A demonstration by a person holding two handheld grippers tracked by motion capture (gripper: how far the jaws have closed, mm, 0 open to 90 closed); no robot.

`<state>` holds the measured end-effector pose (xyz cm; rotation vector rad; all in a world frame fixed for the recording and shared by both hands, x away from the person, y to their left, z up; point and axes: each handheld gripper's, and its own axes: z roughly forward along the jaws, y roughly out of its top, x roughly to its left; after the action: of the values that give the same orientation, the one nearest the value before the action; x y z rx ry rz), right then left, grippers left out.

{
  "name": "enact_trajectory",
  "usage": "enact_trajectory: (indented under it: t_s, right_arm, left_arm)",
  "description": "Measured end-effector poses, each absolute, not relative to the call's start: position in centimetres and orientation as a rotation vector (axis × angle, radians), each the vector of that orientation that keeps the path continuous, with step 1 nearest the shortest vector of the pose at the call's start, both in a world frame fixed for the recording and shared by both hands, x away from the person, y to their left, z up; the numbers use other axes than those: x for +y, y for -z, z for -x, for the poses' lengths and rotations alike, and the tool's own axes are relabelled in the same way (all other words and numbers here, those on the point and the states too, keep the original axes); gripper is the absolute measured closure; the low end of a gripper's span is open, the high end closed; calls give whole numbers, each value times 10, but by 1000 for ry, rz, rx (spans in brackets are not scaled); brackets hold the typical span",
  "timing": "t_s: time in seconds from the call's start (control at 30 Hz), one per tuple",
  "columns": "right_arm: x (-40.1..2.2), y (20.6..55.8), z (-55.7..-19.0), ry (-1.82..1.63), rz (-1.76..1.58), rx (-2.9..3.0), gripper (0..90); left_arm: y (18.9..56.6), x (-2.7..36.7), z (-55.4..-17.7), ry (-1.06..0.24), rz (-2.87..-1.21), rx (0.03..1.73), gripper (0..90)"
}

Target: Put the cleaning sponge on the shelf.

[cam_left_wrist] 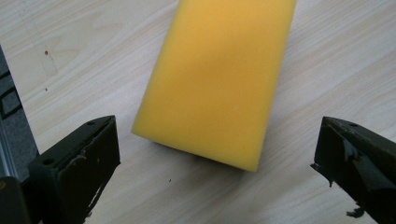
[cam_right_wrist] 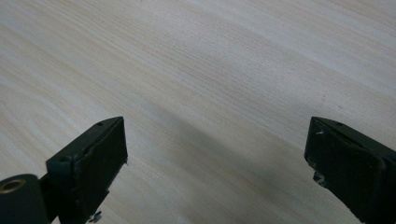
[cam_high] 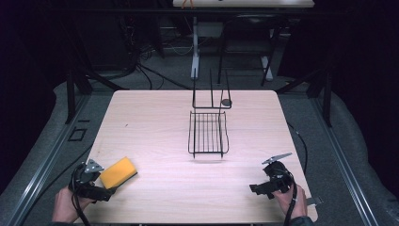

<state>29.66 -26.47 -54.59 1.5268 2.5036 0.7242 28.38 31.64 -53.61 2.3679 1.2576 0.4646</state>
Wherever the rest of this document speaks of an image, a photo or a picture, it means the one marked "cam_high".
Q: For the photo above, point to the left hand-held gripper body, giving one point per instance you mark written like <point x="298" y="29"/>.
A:
<point x="84" y="182"/>

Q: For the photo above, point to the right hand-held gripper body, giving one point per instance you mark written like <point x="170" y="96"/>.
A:
<point x="277" y="175"/>

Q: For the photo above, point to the yellow sponge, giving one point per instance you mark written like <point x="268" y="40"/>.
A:
<point x="117" y="172"/>

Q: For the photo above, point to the person's right hand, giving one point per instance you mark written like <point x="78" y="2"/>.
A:
<point x="291" y="204"/>

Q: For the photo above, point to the person's left hand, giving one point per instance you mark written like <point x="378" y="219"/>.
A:
<point x="66" y="205"/>

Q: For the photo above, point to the black metal stand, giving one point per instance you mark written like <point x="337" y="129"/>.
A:
<point x="323" y="91"/>
<point x="73" y="84"/>

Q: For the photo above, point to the black chair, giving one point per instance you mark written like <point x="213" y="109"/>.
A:
<point x="251" y="37"/>

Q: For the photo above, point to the white desk with legs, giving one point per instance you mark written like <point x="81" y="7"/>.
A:
<point x="244" y="3"/>

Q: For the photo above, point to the aluminium floor rail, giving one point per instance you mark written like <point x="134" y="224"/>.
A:
<point x="47" y="163"/>
<point x="345" y="163"/>

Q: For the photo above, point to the small silver metal bracket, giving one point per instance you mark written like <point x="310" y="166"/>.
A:
<point x="314" y="201"/>

